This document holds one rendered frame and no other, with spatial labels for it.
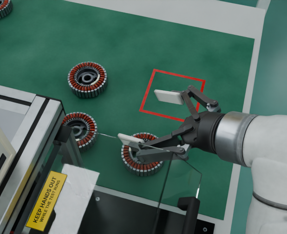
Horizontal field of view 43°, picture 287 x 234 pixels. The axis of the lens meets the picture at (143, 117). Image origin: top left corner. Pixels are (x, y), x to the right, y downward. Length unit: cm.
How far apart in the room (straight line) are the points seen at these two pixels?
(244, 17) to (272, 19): 119
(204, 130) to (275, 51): 170
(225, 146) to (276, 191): 11
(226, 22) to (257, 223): 82
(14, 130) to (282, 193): 42
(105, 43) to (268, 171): 76
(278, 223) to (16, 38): 97
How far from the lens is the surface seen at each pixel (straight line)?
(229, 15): 132
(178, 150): 67
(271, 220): 60
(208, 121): 65
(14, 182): 57
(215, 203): 93
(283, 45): 236
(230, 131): 62
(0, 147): 55
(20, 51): 123
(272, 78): 218
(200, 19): 129
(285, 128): 58
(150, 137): 95
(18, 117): 63
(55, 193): 61
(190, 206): 59
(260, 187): 60
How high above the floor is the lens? 162
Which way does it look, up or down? 58 degrees down
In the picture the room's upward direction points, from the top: straight up
